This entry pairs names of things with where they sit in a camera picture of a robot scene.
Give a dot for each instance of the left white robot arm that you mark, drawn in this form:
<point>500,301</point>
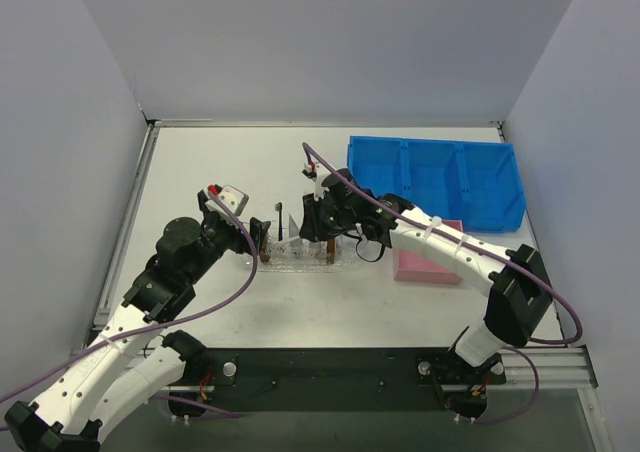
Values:
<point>141,349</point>

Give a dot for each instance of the white toothpaste tube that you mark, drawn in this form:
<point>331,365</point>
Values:
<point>293,228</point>

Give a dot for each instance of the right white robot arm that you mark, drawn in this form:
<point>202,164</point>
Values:
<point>509,279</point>

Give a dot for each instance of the black toothbrush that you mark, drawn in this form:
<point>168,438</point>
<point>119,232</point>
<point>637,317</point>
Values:
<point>279,210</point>

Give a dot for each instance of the pink plastic box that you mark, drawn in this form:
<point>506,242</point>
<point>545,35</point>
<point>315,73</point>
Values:
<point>410,267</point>

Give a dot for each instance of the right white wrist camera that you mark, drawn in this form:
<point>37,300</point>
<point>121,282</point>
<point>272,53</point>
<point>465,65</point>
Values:
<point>318,174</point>

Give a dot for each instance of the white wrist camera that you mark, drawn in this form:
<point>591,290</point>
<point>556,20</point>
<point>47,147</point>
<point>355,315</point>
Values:
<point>225,200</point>
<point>318,174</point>

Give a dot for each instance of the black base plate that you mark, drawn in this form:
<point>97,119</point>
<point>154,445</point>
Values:
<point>304,395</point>

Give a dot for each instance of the blue compartment bin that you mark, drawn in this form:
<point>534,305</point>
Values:
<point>477,183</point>

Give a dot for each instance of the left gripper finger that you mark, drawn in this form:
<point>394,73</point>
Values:
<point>263,241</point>
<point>256,232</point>

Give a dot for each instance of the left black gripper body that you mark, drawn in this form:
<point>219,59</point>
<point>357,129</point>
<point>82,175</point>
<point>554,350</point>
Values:
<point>256,230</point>

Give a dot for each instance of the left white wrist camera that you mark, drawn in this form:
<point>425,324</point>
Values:
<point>225,200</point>

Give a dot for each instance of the clear textured oval tray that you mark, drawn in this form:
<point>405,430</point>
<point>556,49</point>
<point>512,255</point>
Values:
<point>346,254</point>

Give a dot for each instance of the white toothbrush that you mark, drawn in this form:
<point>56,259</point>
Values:
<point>293,242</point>

